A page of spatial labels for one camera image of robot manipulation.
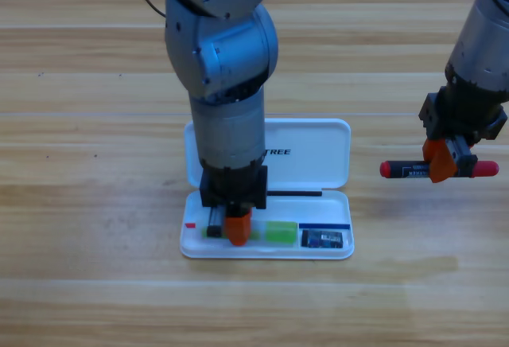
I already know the red and black marker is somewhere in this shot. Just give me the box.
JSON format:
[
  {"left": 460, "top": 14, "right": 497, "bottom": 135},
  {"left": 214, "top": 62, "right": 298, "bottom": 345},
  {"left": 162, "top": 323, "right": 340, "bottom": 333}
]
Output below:
[{"left": 379, "top": 159, "right": 500, "bottom": 180}]

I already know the black eraser with label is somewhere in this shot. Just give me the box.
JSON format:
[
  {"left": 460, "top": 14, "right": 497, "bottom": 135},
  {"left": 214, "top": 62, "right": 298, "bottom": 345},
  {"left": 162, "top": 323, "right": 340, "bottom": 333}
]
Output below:
[{"left": 301, "top": 229, "right": 344, "bottom": 249}]

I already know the white Unitree pencil case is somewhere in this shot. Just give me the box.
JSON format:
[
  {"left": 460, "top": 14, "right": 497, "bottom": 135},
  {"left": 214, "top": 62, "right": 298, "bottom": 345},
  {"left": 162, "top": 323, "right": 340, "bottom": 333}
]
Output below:
[{"left": 179, "top": 118, "right": 355, "bottom": 260}]

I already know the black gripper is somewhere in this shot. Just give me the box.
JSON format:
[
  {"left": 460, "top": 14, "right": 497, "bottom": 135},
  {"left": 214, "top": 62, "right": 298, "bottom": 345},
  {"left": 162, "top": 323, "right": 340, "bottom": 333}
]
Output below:
[
  {"left": 418, "top": 84, "right": 509, "bottom": 184},
  {"left": 198, "top": 166, "right": 268, "bottom": 247}
]

